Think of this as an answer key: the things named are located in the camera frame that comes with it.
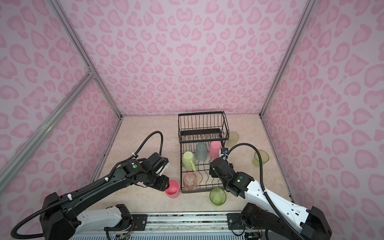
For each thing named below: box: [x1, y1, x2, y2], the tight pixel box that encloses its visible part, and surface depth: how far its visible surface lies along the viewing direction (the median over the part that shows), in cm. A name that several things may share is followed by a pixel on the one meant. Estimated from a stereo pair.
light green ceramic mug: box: [182, 151, 197, 172], surface depth 85 cm
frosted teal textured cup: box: [195, 142, 208, 162], surface depth 91 cm
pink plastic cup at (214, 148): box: [209, 141, 223, 159], surface depth 90 cm
